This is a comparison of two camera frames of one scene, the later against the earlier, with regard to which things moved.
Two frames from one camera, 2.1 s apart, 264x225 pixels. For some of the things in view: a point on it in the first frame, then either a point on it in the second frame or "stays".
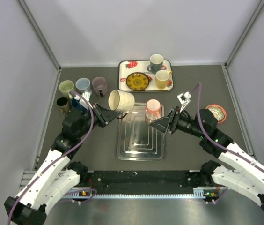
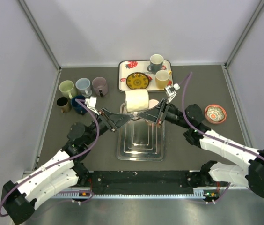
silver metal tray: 137,140 stays
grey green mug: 156,62 stays
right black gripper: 161,124 to 157,114
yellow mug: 162,77 stays
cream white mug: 119,100 to 136,100
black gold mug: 63,102 stays
